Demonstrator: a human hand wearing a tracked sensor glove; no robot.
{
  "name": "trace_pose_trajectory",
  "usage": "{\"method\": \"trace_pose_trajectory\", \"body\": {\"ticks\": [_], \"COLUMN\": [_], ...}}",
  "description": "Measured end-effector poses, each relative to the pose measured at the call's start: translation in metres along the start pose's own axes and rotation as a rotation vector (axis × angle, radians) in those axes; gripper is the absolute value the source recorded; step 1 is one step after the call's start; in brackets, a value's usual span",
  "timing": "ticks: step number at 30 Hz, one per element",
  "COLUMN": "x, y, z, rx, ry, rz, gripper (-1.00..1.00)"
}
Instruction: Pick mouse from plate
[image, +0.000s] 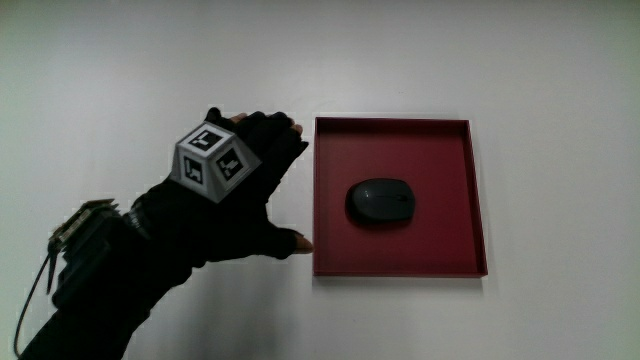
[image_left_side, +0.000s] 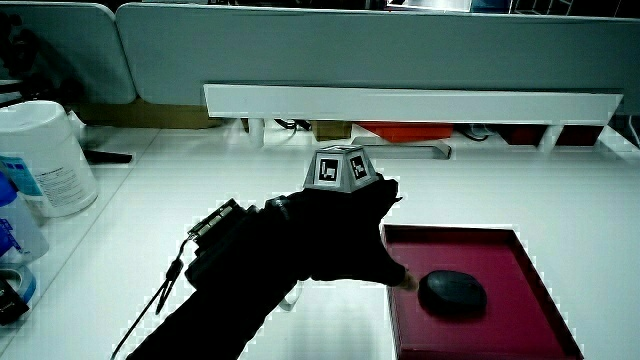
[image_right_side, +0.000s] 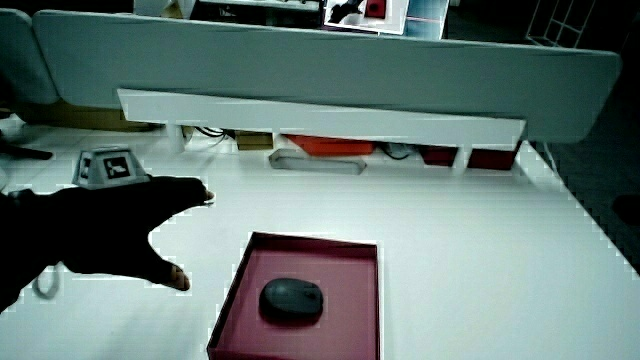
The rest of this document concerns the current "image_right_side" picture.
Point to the person's left hand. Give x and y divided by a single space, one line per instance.
100 225

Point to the black computer mouse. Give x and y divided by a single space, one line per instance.
291 297

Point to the red square plate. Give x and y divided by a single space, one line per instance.
345 280

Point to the person's left forearm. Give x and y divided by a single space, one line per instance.
12 245

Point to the brown cardboard box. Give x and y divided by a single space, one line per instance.
75 117

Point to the short grey divider panel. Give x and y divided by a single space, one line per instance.
22 55

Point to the grey oblong tray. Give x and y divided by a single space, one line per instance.
280 162

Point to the white desk shelf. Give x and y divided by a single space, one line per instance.
320 120

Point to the orange box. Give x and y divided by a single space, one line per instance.
332 145

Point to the long grey divider panel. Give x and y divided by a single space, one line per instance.
320 70

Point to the white printed picture box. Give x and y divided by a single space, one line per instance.
365 15

